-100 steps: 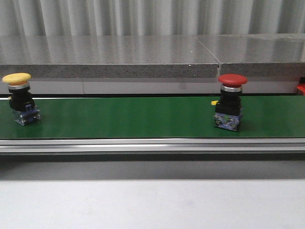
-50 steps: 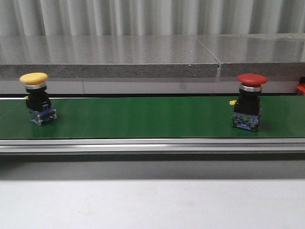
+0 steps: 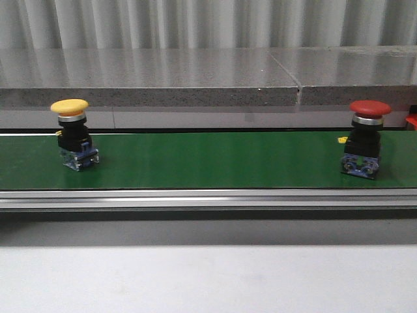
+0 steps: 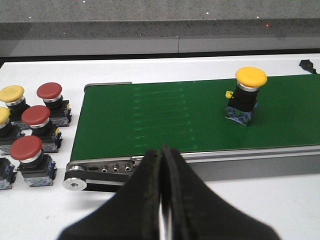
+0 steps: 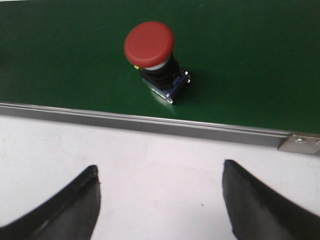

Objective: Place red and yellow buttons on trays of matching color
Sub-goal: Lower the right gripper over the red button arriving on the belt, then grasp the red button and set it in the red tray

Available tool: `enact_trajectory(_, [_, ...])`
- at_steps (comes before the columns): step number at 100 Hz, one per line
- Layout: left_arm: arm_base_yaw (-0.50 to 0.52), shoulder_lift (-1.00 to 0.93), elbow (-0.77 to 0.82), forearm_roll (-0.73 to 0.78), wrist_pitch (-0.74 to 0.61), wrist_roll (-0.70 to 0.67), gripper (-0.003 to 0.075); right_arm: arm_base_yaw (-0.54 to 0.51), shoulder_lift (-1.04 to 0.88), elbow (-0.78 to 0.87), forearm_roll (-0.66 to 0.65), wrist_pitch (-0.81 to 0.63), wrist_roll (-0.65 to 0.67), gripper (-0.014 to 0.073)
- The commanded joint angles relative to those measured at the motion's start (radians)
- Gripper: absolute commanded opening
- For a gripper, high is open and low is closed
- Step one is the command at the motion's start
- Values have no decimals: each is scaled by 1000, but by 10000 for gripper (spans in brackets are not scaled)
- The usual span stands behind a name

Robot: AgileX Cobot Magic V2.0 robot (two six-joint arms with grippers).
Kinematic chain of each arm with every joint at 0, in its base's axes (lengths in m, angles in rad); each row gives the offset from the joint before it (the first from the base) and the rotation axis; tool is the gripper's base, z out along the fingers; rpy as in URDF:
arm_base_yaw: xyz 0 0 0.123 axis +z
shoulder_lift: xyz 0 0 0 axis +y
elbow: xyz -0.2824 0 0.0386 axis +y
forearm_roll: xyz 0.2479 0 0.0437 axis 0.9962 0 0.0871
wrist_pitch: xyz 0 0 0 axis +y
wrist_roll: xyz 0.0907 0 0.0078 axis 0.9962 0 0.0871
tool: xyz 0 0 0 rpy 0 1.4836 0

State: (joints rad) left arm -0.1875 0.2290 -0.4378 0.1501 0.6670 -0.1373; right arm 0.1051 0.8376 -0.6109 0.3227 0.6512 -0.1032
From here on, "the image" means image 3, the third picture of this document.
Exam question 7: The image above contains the green conveyor belt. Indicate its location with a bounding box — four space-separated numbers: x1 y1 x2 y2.
1 131 416 190

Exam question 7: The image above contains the red plastic tray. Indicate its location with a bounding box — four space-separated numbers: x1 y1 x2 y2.
405 113 417 130

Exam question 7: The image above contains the yellow mushroom push button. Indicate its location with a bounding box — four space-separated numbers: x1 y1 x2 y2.
50 98 100 171

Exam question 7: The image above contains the aluminium conveyor side rail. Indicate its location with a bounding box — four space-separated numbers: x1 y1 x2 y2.
1 188 416 213

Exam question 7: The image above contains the grey stone slab left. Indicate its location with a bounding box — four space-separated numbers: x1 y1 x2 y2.
1 49 298 108

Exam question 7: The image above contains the red mushroom push button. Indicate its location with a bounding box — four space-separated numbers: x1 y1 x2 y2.
341 100 392 179

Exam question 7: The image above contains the white pleated curtain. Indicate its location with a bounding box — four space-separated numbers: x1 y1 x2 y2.
1 1 416 49

